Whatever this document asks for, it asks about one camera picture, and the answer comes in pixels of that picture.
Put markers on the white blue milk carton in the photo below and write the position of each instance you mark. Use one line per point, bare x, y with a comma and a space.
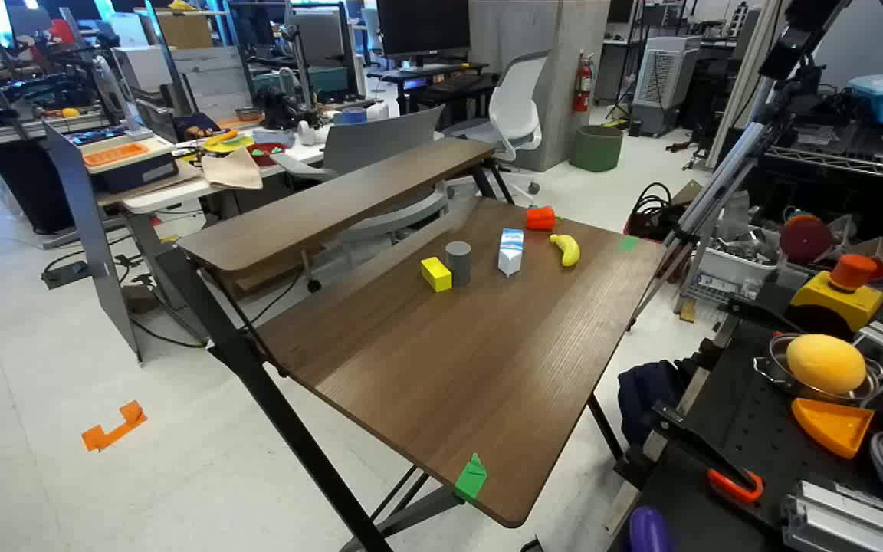
509, 253

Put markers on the yellow toy block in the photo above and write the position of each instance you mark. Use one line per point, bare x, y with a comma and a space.
436, 274

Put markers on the red toy bell pepper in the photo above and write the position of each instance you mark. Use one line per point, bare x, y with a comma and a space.
541, 220

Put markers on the yellow toy banana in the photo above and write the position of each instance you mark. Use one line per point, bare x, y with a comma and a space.
565, 253

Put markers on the brown wooden raised shelf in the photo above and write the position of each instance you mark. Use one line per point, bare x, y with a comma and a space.
338, 201

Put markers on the gray office chair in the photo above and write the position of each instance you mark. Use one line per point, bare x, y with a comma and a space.
383, 141

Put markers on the white office chair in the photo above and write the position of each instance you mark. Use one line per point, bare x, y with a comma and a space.
516, 109

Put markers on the green waste bin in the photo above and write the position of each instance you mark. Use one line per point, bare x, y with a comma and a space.
595, 148

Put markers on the black bag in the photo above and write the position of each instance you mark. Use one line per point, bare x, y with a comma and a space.
652, 220

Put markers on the tan cloth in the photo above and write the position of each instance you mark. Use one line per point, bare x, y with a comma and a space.
232, 170

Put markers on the red fire extinguisher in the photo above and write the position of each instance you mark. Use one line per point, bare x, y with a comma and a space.
583, 88

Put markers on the navy cloth bag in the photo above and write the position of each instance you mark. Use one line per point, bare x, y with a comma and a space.
649, 392

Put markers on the black computer monitor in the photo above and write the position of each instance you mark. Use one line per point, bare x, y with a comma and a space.
422, 24

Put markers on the purple toy eggplant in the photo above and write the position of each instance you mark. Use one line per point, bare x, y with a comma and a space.
652, 532

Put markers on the black box orange top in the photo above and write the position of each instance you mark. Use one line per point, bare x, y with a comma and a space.
123, 156

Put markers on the metal bowl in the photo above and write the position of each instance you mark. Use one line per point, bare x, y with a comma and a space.
778, 373

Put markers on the black pegboard table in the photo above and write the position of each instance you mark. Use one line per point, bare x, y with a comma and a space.
759, 429

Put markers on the gray desk divider panel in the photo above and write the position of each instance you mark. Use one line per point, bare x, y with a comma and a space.
91, 235

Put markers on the orange black bar clamp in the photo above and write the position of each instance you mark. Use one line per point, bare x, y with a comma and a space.
738, 486

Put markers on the maroon round disc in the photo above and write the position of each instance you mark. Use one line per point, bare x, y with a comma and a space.
805, 241

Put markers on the orange floor tape mark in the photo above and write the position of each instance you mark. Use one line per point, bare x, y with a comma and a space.
99, 438

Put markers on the yellow emergency stop red button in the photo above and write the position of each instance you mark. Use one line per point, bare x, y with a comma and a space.
836, 303

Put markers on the orange wedge plate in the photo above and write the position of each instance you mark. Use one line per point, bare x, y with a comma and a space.
831, 423

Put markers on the long aluminium extrusion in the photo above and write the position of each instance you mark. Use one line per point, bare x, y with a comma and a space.
852, 517

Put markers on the brown wooden table black frame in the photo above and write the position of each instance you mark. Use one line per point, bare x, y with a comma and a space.
443, 356

